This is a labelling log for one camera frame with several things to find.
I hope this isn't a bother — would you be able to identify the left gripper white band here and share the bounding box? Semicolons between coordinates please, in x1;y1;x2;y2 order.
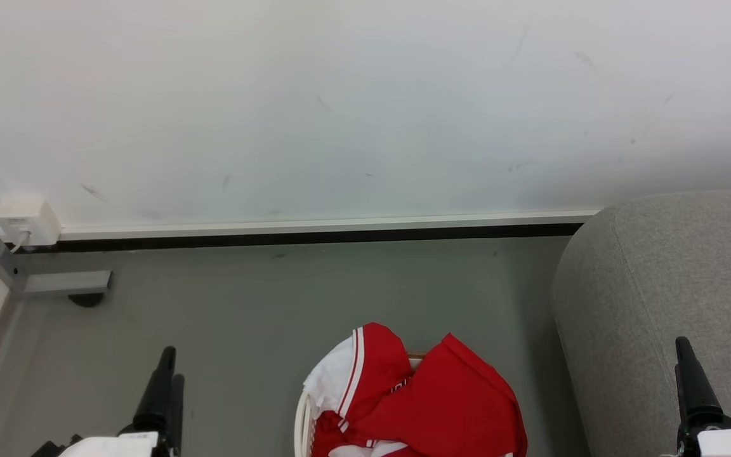
29;346;185;457

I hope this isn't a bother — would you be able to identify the red and white garment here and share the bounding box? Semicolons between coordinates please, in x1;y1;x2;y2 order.
303;322;529;457

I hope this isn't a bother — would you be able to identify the grey fabric sofa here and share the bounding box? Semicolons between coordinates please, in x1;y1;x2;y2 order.
551;189;731;457

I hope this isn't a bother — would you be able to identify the white laundry basket brown rim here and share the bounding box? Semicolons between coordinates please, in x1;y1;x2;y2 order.
294;351;430;457

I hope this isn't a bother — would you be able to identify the white baseboard strip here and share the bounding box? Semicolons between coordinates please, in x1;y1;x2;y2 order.
58;208;604;242

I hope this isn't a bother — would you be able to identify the white wall socket box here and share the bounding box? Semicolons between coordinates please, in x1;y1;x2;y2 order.
0;195;62;248

